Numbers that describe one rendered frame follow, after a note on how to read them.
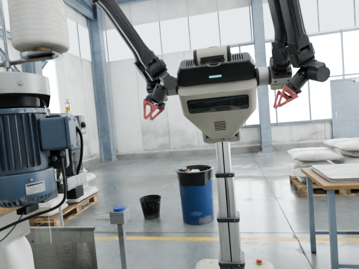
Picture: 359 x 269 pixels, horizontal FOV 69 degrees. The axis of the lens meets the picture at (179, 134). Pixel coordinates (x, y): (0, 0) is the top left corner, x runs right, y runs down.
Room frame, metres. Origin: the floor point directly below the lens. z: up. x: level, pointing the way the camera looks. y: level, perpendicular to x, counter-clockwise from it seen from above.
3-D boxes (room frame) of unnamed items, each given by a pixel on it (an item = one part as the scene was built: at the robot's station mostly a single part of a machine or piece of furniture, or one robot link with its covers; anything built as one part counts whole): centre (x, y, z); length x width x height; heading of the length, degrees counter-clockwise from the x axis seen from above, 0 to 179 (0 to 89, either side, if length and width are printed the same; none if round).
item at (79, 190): (1.19, 0.49, 0.98); 0.09 x 0.05 x 0.05; 168
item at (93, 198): (3.97, 2.00, 0.07); 1.20 x 0.82 x 0.14; 170
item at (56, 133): (0.73, 0.33, 1.25); 0.10 x 0.08 x 0.12; 13
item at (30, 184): (0.71, 0.43, 1.21); 0.15 x 0.15 x 0.25
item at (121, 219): (1.31, 0.34, 0.81); 0.08 x 0.08 x 0.06; 78
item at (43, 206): (3.64, 1.85, 0.32); 0.66 x 0.43 x 0.15; 170
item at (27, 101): (0.71, 0.43, 1.35); 0.12 x 0.12 x 0.04
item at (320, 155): (3.91, -2.00, 0.57); 0.66 x 0.42 x 0.13; 71
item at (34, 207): (0.90, 0.55, 1.01); 0.06 x 0.04 x 0.02; 168
